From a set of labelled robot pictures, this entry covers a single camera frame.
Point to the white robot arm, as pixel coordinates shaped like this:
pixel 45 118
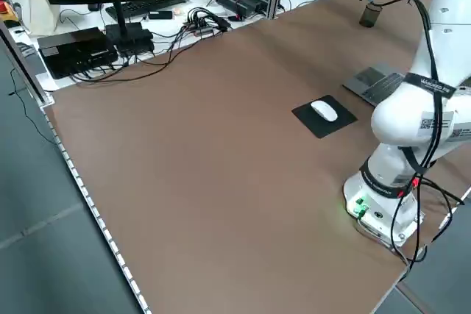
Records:
pixel 397 123

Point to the black mesh pen holder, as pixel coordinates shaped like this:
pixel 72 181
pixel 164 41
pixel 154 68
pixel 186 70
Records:
pixel 369 18

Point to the grey open laptop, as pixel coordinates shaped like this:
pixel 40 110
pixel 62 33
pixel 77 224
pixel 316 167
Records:
pixel 371 82

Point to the white computer mouse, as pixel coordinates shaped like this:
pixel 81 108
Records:
pixel 324 110

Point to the black mouse pad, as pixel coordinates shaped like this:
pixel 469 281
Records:
pixel 324 130

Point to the black USB hub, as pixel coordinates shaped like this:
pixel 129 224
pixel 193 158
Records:
pixel 200 21

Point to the black phone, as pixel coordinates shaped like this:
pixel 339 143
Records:
pixel 160 15

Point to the black keyboard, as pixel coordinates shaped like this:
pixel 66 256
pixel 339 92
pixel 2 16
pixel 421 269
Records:
pixel 154 1

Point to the black flat box device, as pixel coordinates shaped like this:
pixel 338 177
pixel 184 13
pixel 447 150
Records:
pixel 73 53

